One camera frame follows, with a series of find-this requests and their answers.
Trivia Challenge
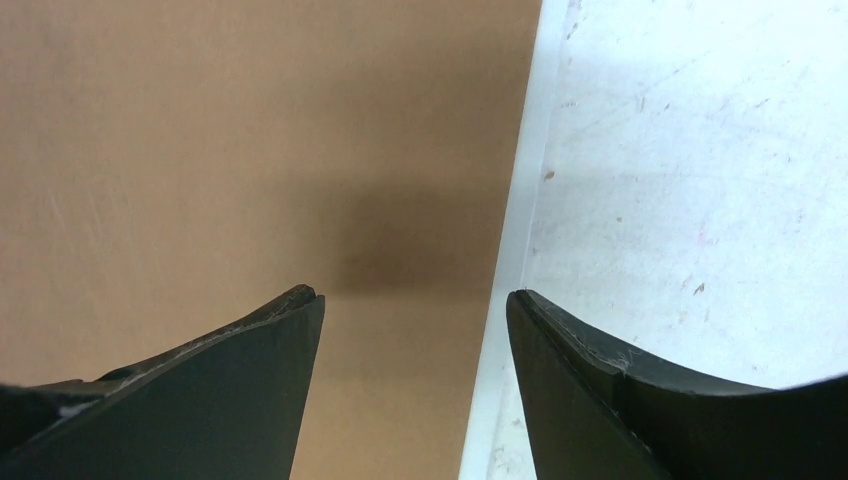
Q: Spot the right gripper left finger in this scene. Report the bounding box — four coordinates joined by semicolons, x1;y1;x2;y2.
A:
1;285;325;479

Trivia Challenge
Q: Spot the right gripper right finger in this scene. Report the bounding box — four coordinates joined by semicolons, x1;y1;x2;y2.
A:
506;290;847;479

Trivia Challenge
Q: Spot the white brown backing board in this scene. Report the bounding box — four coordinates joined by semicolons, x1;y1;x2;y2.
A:
1;1;540;479

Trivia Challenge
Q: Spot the white picture frame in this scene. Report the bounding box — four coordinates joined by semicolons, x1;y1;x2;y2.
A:
458;1;582;479

